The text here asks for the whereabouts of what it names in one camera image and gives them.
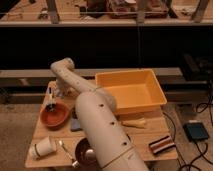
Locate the metal spoon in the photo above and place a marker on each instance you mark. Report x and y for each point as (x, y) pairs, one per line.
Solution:
(74, 162)

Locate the blue foot pedal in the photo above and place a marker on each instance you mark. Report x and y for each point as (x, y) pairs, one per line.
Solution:
(195, 131)

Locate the brown pinecone toy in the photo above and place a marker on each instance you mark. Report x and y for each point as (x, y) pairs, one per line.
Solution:
(73, 113)

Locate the white mug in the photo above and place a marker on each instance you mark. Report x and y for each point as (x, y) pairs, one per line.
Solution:
(42, 148)

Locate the blue-grey towel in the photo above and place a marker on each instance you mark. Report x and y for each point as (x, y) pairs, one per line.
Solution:
(62, 94)

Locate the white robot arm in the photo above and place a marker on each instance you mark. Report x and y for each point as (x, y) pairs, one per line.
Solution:
(94, 108)

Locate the yellow plastic bin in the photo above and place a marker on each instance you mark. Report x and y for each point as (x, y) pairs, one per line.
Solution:
(134, 90)

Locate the orange-red bowl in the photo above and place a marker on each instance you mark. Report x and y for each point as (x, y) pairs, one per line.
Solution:
(54, 117)

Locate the dark purple bowl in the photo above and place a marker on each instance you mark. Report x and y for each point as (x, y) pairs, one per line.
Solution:
(84, 153)

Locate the blue sponge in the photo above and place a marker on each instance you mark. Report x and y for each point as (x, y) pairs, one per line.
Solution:
(75, 125)

